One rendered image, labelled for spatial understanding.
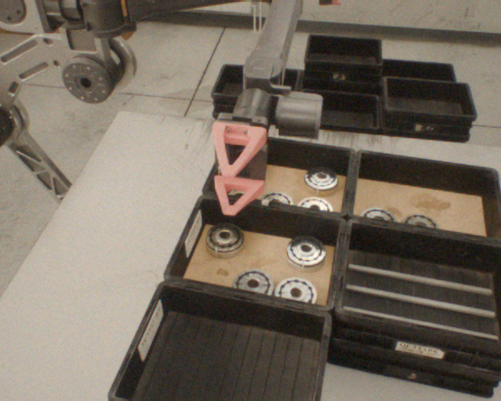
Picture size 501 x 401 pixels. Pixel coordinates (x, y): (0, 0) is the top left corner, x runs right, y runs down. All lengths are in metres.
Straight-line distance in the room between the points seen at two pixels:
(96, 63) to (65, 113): 2.10
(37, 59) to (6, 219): 1.36
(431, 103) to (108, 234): 1.73
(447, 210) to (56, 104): 2.76
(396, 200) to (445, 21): 3.00
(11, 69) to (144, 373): 1.03
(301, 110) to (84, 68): 0.89
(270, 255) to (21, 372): 0.68
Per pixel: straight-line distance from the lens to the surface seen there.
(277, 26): 0.96
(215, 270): 1.35
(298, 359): 1.20
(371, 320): 1.16
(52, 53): 1.68
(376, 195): 1.58
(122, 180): 1.84
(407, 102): 2.69
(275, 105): 0.77
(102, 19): 1.11
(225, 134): 0.64
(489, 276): 1.47
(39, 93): 3.85
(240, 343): 1.22
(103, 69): 1.50
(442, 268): 1.44
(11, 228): 2.85
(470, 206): 1.64
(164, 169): 1.86
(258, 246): 1.40
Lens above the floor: 1.87
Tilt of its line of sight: 43 degrees down
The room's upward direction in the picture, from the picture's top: straight up
